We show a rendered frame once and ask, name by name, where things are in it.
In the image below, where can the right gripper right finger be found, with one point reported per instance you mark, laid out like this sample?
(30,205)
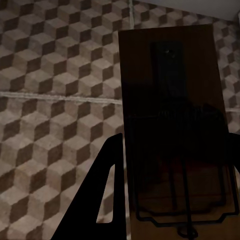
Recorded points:
(235,149)

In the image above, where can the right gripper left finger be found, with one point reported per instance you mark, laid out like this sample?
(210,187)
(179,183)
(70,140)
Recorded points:
(79,221)

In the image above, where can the mousetrap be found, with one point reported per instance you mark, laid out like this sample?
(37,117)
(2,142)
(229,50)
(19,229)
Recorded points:
(180,175)

